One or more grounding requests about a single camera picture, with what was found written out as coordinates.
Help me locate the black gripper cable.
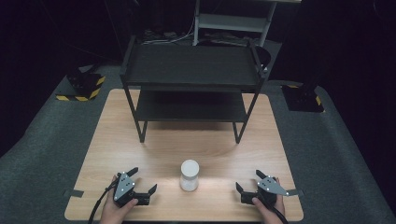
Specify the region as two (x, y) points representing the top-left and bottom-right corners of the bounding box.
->
(263, 198), (290, 224)
(87, 182), (120, 224)

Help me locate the person's right hand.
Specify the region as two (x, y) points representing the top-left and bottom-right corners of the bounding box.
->
(251, 176), (286, 224)

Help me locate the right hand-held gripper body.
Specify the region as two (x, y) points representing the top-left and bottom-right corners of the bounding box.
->
(241, 175), (290, 207)

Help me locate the black base with striped tape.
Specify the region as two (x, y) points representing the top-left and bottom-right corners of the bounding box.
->
(55, 69), (106, 103)
(280, 83), (327, 113)

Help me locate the white lidded jar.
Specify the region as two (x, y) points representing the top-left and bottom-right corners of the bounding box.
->
(179, 159), (201, 192)

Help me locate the person's left hand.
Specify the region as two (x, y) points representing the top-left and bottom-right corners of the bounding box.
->
(99, 175), (139, 224)

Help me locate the bundle of cables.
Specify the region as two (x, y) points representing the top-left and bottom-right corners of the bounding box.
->
(139, 17), (196, 46)

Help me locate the grey tape strip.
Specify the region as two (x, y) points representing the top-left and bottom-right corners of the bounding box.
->
(63, 189), (85, 199)

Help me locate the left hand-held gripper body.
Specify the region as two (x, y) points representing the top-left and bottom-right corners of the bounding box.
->
(113, 171), (150, 208)

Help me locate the white metal stand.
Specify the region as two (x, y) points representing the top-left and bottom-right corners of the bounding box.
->
(191, 0), (303, 48)

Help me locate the black two-tier shelf rack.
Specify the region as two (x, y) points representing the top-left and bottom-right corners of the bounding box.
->
(119, 35), (269, 145)

